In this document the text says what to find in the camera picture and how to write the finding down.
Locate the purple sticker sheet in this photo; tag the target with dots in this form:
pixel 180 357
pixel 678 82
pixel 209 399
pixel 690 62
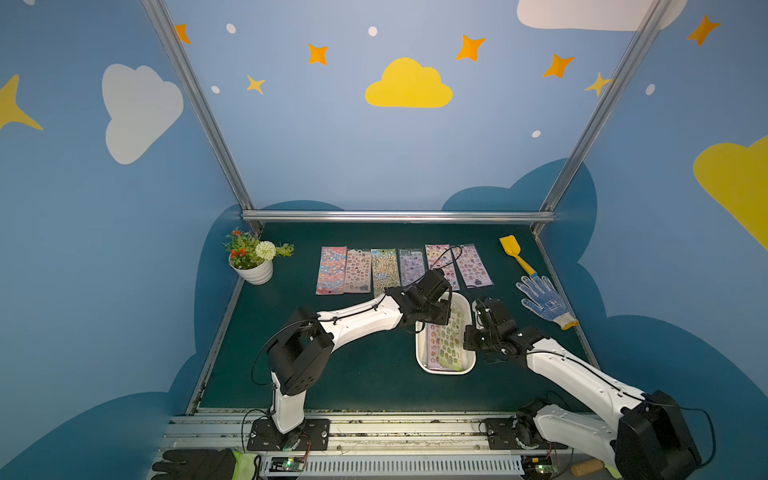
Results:
pixel 411 266

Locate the white pot artificial flowers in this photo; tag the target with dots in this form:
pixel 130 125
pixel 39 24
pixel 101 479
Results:
pixel 252 258

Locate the aluminium frame left post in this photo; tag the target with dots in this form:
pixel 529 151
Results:
pixel 161 20

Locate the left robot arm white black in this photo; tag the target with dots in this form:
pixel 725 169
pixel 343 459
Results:
pixel 299 352

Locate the black green glove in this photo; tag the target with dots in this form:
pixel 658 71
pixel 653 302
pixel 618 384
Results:
pixel 207 464

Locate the light pink sticker sheet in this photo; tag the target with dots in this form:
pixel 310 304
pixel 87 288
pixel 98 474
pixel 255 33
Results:
pixel 433 347

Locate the pink bonbon drop sticker sheet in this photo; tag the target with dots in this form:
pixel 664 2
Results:
pixel 358 271

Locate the pale green sticker sheet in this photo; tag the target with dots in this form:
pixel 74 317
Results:
pixel 450 337

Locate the aluminium frame post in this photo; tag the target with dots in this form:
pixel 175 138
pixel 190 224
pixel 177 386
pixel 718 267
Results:
pixel 641 42
pixel 161 20

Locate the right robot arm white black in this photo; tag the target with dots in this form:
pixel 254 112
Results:
pixel 641 435

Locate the white vented cable duct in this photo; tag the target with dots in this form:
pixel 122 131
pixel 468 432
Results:
pixel 413 466

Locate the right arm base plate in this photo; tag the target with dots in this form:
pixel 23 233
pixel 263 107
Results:
pixel 514 433

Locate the yellow toy shovel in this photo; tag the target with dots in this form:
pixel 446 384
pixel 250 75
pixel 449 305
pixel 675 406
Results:
pixel 513 249

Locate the white plastic storage box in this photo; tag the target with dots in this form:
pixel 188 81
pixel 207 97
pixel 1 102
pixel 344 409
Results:
pixel 469 357

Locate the aluminium frame back bar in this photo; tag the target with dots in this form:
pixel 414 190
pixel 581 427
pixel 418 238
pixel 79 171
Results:
pixel 436 217

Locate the green toy trowel wooden handle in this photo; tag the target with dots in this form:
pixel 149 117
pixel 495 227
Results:
pixel 592 466

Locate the green panda sticker sheet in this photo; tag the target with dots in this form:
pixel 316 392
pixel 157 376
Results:
pixel 385 272

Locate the pink bear sticker sheet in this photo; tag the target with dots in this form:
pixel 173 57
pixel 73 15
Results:
pixel 471 267

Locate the pink blue cat sticker sheet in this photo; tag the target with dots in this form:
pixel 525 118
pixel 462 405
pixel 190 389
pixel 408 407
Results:
pixel 331 273

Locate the blue dotted work glove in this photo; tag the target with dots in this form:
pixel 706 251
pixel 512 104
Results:
pixel 542 299

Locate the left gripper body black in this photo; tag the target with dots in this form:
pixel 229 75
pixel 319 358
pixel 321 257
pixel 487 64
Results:
pixel 433 308

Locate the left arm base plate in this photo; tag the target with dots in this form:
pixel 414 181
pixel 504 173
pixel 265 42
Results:
pixel 312 435

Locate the aluminium frame right post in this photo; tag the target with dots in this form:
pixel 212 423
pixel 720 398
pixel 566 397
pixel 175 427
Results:
pixel 641 42

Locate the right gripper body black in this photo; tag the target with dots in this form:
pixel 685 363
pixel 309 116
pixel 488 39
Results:
pixel 482 335

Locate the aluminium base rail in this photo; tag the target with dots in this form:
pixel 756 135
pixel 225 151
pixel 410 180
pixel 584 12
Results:
pixel 364 435

